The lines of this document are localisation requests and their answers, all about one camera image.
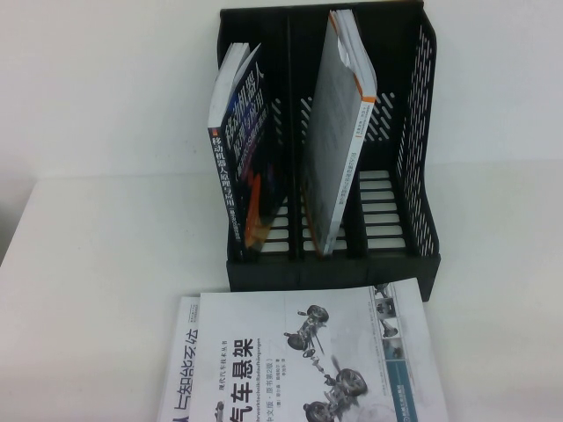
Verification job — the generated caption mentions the white orange ROS2 book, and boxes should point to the white orange ROS2 book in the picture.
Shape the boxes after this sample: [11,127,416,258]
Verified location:
[301,8,379,258]

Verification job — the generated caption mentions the dark blue robotics book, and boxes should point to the dark blue robotics book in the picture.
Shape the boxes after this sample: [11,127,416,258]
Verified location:
[206,42,289,265]

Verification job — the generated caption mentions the black plastic book stand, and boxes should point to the black plastic book stand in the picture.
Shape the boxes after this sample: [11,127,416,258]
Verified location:
[216,1,442,304]

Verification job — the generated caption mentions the white car suspension book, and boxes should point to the white car suspension book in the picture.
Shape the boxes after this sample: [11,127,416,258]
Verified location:
[188,275,442,422]

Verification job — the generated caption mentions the white book large black characters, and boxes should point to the white book large black characters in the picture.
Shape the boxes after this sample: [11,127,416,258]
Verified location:
[161,295,202,422]

